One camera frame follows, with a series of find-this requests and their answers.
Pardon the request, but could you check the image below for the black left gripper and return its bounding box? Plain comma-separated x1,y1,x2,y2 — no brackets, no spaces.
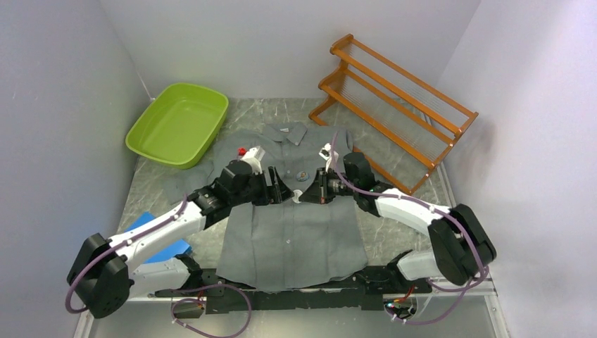
230,165,294,206

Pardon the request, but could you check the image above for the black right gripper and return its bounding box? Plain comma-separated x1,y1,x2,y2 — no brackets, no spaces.
299,166,359,204

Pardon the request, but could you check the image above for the grey button-up shirt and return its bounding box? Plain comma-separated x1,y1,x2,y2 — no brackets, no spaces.
163,123,368,292

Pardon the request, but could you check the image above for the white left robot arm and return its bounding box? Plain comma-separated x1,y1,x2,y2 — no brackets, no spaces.
65,160,295,318

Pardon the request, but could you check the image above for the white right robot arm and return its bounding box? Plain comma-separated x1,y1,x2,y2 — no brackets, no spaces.
298,146,497,292

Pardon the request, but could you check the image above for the white round disc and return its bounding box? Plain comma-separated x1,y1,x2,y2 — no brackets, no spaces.
291,189,303,204

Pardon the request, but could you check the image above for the orange wooden rack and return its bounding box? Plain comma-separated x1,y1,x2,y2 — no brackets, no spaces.
308,34,479,194

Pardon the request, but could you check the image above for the blue flat pad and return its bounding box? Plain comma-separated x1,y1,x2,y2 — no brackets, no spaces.
125,211,193,266

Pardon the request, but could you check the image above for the green plastic tub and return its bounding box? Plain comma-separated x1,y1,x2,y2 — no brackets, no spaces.
125,82,229,169

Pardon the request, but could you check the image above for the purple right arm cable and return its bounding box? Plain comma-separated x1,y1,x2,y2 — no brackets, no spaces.
329,131,490,327

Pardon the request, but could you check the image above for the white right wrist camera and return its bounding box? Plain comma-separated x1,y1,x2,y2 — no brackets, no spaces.
319,143,339,172

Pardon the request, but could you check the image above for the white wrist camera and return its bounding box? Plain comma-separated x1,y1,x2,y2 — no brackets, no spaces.
319,143,339,172
237,146,265,174

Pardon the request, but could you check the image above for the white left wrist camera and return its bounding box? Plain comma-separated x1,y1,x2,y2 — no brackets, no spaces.
237,146,265,174

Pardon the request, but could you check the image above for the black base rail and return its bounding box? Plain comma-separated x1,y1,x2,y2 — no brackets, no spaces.
153,265,432,311

